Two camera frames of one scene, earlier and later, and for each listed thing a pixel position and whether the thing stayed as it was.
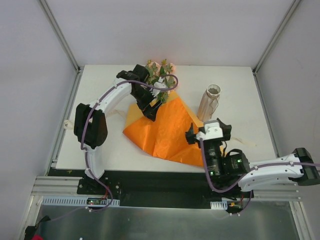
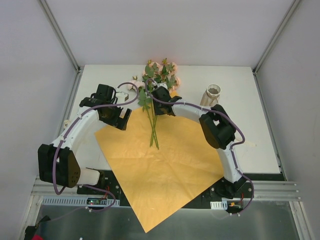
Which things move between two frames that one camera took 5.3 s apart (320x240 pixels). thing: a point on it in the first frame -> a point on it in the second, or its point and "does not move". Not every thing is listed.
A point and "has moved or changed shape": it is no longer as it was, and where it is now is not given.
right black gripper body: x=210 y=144 -> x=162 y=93
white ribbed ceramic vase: x=209 y=102 does not move
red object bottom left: x=37 y=237 does not move
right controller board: x=230 y=205 does not move
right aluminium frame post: x=294 y=4 does not move
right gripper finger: x=190 y=135 -> x=159 y=108
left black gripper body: x=147 y=106 -> x=119 y=117
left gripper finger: x=151 y=113 -> x=122 y=122
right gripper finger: x=226 y=129 -> x=168 y=110
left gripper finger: x=146 y=108 -> x=113 y=122
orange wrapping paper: x=166 y=137 has moved or changed shape
